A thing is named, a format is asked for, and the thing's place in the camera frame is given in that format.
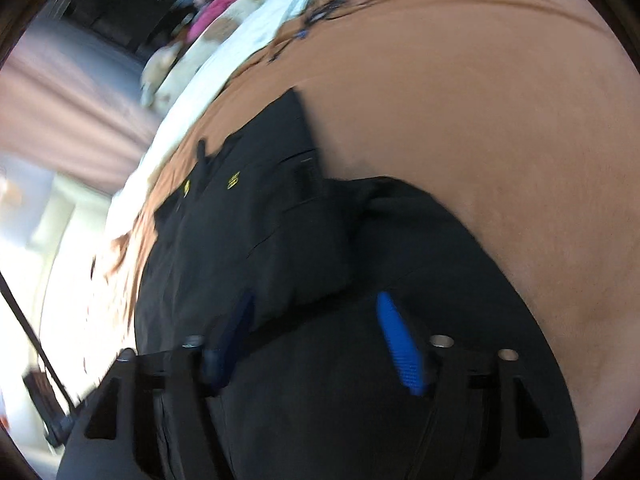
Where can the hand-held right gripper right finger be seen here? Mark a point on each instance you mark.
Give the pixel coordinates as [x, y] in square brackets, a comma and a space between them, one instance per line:
[400, 345]

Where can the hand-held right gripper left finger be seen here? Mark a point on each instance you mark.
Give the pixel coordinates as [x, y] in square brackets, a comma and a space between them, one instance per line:
[227, 345]

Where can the black garment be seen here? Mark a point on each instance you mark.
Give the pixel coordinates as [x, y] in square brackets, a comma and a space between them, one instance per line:
[300, 220]

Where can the cream padded headboard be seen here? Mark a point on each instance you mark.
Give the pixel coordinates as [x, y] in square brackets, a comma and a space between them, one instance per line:
[55, 245]

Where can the orange bed sheet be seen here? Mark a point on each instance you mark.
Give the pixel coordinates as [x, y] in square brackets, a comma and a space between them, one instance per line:
[450, 110]

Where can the cream plush toy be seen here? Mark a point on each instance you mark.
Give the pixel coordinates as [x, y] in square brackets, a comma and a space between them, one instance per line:
[172, 67]

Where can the pink curtain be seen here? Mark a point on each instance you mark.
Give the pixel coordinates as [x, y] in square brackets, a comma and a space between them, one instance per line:
[65, 110]

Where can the pale blue blanket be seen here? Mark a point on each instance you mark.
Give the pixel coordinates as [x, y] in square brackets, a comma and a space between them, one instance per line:
[260, 25]

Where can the pink garment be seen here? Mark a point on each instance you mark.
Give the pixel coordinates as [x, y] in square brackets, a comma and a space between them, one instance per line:
[212, 12]

